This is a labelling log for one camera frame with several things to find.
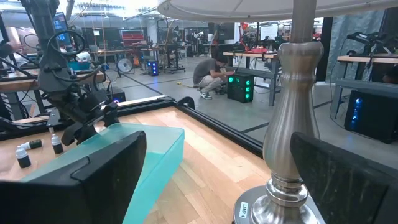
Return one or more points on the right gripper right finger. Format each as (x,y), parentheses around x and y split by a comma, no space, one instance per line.
(348,189)

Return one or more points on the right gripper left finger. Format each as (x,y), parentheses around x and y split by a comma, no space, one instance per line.
(77,199)

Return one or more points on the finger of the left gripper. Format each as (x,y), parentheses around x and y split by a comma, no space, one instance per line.
(111,115)
(76,133)

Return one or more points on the small white-capped dropper bottle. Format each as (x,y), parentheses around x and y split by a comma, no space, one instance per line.
(32,144)
(57,144)
(23,157)
(50,129)

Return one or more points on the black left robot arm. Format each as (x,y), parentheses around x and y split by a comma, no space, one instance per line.
(46,62)

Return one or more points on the black background robot arm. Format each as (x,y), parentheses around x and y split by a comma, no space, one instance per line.
(370,39)

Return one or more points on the teal plastic bin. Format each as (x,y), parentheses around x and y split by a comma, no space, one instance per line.
(79,65)

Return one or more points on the white paper roll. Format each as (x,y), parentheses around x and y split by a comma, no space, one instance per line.
(82,56)

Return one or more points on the round floor fan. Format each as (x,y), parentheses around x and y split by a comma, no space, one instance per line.
(125,65)

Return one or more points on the teal translucent plastic tray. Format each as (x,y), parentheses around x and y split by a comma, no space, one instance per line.
(161,146)

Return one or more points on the small black computer tower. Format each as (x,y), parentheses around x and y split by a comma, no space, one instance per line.
(152,68)

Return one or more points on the wooden table black legs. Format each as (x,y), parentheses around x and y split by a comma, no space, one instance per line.
(18,81)

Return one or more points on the black computer tower blue lights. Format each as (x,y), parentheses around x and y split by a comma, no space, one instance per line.
(370,115)

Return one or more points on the computer monitor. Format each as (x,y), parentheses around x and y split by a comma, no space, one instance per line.
(60,26)

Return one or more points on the red tool chest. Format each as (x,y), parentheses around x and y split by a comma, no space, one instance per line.
(132,37)

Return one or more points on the person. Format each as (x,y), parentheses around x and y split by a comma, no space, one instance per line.
(15,43)
(208,76)

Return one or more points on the silver lamp with white shade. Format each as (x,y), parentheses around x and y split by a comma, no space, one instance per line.
(292,109)

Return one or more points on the black computer tower green lights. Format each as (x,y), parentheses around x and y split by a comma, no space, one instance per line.
(240,87)

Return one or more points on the black vertical pillar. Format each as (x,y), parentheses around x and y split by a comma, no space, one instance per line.
(323,46)

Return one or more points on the wooden table grey legs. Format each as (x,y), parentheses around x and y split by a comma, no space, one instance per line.
(250,56)

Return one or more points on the black aluminium table frame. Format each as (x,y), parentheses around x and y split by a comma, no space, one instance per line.
(217,126)

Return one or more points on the wooden workbench grey frame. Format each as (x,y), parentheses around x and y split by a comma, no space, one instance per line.
(367,59)

